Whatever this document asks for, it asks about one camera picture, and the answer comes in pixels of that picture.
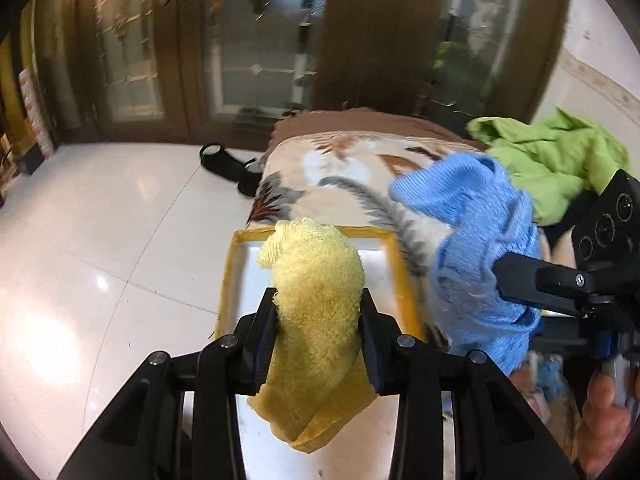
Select blue terry towel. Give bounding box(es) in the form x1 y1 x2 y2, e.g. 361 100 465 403
388 153 540 374

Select yellow terry towel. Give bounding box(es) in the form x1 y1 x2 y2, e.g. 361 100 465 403
248 218 376 454

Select person's right hand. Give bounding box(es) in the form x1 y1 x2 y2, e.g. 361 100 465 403
577 372 631 477

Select small blue plush toy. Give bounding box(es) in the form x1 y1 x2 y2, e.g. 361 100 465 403
537 356 565 401

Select green jacket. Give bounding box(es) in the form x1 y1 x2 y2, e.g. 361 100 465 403
466 108 632 226

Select white box with yellow tape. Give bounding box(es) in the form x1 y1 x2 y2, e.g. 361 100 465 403
214 225 457 480

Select leaf pattern beige blanket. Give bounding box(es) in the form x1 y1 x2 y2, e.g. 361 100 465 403
247 108 483 344

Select black shoe on floor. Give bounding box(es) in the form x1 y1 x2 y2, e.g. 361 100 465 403
198 143 262 198

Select stack of white red boxes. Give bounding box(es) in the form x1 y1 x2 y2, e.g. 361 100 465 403
18 68 55 159

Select wooden glass double door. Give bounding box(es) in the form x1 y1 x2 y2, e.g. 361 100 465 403
29 0 570 148

